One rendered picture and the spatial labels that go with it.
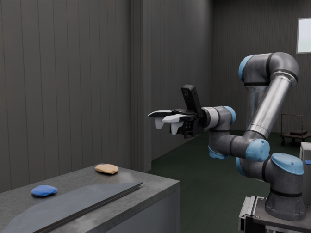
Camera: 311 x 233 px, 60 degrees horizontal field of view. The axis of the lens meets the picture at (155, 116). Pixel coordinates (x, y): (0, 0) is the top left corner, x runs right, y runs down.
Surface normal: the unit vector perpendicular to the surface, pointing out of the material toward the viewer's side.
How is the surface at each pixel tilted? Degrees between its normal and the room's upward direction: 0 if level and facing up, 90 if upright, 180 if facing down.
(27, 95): 90
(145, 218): 90
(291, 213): 72
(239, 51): 90
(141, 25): 90
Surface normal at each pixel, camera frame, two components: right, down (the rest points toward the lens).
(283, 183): -0.56, 0.08
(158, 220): 0.81, 0.06
